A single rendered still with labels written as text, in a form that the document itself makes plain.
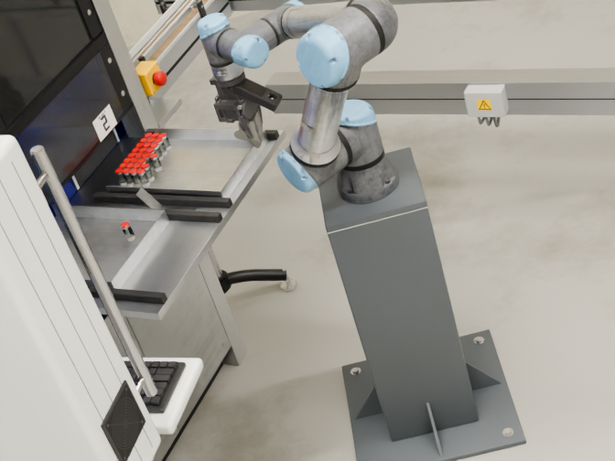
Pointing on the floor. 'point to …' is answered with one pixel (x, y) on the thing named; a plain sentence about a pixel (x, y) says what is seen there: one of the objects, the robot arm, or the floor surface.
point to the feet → (257, 278)
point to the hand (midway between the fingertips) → (260, 143)
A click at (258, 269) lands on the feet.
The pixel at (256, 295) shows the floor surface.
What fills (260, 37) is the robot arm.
